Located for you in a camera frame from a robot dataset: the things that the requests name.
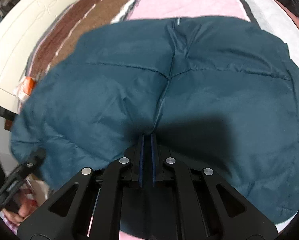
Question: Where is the dark teal puffer jacket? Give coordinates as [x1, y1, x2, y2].
[9, 15, 299, 224]

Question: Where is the person left hand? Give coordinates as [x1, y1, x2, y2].
[2, 195, 38, 225]

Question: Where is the orange white plastic packet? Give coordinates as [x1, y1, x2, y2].
[13, 76, 37, 100]

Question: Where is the striped fleece bed blanket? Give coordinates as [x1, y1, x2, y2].
[22, 0, 299, 240]

